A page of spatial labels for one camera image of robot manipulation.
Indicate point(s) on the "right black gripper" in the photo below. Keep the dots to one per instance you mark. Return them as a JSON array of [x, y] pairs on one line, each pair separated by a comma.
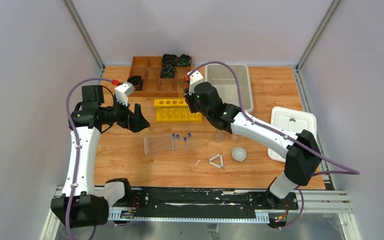
[[189, 99]]

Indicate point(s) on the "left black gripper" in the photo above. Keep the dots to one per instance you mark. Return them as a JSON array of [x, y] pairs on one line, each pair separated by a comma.
[[131, 117]]

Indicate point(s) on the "clear glass test tube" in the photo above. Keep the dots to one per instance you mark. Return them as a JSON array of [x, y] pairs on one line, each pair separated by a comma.
[[180, 93]]

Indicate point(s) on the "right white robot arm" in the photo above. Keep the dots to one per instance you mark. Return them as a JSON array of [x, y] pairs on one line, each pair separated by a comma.
[[300, 150]]

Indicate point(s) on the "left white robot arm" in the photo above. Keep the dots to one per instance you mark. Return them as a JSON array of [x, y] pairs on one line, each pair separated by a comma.
[[80, 204]]

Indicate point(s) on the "beige plastic bin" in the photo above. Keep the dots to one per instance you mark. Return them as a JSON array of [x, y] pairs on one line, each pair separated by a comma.
[[223, 80]]

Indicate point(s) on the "yellow test tube rack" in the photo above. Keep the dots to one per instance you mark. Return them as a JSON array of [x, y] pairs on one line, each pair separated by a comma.
[[174, 110]]

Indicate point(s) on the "clear plastic tube rack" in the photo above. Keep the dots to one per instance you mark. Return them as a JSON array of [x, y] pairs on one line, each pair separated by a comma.
[[158, 143]]

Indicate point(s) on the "small glass beaker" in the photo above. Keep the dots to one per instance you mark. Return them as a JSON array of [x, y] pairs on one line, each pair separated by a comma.
[[219, 136]]

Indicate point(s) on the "wooden compartment tray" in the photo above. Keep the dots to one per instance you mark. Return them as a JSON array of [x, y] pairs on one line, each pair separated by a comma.
[[159, 76]]

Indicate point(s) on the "white clay triangle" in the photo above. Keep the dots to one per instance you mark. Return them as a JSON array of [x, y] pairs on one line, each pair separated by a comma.
[[217, 161]]

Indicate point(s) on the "white round dish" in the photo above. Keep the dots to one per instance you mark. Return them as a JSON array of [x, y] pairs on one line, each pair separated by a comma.
[[239, 154]]

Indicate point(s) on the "white plastic bin lid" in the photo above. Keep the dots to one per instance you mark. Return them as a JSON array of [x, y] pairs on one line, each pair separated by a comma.
[[293, 120]]

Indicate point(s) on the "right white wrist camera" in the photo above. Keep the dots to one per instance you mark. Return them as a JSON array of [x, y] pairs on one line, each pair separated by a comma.
[[193, 78]]

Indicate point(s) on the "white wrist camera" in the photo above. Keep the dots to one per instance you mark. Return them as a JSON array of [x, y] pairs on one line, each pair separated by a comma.
[[122, 93], [193, 78]]

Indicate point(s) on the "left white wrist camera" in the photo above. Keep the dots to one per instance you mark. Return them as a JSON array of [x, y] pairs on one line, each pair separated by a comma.
[[122, 93]]

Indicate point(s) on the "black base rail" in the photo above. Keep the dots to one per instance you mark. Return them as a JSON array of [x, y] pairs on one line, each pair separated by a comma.
[[182, 204]]

